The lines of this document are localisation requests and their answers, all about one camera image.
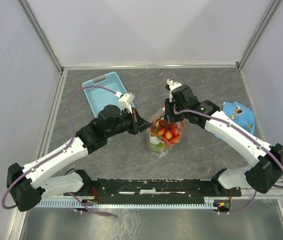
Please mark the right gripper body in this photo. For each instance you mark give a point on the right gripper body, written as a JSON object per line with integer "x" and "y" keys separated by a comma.
{"x": 171, "y": 116}

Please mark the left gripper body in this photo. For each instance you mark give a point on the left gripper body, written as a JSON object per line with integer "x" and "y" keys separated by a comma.
{"x": 135, "y": 126}

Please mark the red lychee cluster with leaves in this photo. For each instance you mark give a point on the red lychee cluster with leaves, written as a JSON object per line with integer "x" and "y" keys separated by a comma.
{"x": 164, "y": 129}

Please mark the clear zip top bag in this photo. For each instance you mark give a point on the clear zip top bag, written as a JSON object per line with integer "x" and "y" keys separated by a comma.
{"x": 153, "y": 138}

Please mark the green grape bunch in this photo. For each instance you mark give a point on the green grape bunch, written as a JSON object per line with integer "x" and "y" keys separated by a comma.
{"x": 158, "y": 147}

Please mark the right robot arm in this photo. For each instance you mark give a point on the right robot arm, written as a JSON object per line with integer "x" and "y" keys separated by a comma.
{"x": 264, "y": 161}

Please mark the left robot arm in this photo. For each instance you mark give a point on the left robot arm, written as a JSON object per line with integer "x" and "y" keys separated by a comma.
{"x": 30, "y": 183}

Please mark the light blue plastic basket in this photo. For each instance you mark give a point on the light blue plastic basket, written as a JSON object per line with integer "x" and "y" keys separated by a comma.
{"x": 98, "y": 98}

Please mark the blue printed cloth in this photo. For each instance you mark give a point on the blue printed cloth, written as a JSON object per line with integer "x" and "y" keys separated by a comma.
{"x": 241, "y": 115}

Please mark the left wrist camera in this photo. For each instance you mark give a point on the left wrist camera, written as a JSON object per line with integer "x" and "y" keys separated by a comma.
{"x": 125, "y": 101}

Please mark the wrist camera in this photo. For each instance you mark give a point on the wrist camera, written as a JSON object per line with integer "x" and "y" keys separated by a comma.
{"x": 170, "y": 86}
{"x": 125, "y": 101}

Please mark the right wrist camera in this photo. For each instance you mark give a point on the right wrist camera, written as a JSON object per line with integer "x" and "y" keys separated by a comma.
{"x": 170, "y": 86}

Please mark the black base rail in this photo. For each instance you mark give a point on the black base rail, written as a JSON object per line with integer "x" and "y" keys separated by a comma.
{"x": 155, "y": 191}

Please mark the light blue cable duct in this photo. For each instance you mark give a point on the light blue cable duct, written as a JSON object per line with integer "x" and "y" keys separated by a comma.
{"x": 74, "y": 204}

